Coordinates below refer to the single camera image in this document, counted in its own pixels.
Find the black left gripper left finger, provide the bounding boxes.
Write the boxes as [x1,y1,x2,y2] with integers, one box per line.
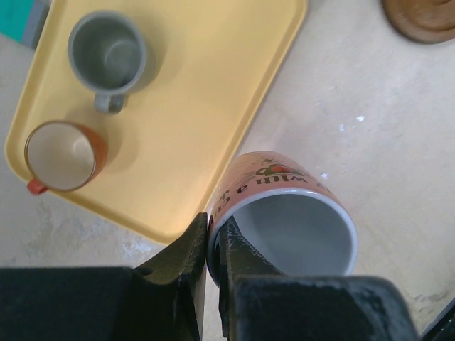
[1,213,208,340]

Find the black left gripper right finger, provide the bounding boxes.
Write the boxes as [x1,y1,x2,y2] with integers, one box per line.
[215,217,419,340]

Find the pink handled mug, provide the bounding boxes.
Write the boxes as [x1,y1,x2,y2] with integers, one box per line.
[207,151,358,283]

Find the small orange cup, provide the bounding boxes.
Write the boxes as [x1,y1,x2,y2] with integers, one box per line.
[24,120,108,195]

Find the small grey cup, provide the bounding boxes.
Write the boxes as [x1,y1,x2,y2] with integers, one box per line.
[68,11,155,114]

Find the dark ringed wooden coaster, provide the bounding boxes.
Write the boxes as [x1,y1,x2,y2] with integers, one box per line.
[381,0,454,44]

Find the green whiteboard eraser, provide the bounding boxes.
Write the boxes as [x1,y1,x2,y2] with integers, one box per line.
[1,0,50,50]

